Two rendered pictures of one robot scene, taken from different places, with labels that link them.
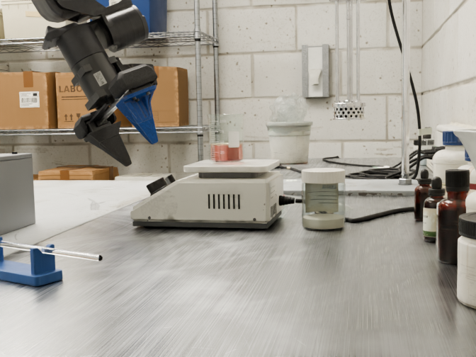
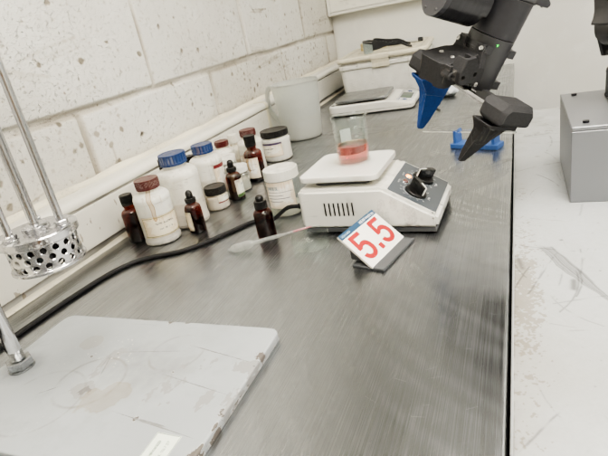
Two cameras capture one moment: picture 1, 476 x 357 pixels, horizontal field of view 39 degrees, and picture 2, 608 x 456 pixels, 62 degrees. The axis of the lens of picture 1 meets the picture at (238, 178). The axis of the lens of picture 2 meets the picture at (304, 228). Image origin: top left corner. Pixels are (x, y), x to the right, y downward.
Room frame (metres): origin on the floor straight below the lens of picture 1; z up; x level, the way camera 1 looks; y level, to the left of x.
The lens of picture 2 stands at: (1.70, 0.11, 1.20)
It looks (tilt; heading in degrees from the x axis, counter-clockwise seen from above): 22 degrees down; 194
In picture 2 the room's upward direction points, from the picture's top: 11 degrees counter-clockwise
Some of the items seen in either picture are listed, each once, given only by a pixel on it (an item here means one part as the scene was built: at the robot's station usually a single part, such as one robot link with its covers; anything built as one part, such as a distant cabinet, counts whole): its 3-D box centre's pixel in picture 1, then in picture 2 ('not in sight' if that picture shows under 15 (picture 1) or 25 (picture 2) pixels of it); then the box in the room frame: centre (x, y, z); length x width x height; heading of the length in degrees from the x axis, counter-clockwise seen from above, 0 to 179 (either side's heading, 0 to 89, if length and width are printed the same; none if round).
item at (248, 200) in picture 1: (217, 195); (369, 192); (0.97, 0.03, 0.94); 0.22 x 0.13 x 0.08; 77
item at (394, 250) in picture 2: not in sight; (376, 238); (1.09, 0.05, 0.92); 0.09 x 0.06 x 0.04; 155
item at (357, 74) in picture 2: not in sight; (389, 68); (-0.26, 0.04, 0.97); 0.37 x 0.31 x 0.14; 173
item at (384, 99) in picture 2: not in sight; (375, 99); (0.07, 0.00, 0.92); 0.26 x 0.19 x 0.05; 82
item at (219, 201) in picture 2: not in sight; (216, 196); (0.84, -0.27, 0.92); 0.04 x 0.04 x 0.04
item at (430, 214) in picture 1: (436, 208); (233, 179); (0.80, -0.24, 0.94); 0.03 x 0.03 x 0.08
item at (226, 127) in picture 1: (224, 137); (352, 137); (0.96, 0.02, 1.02); 0.06 x 0.05 x 0.08; 55
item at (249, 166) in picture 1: (233, 165); (348, 166); (0.96, 0.01, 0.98); 0.12 x 0.12 x 0.01; 77
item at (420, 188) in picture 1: (424, 194); (193, 210); (0.95, -0.27, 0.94); 0.03 x 0.03 x 0.07
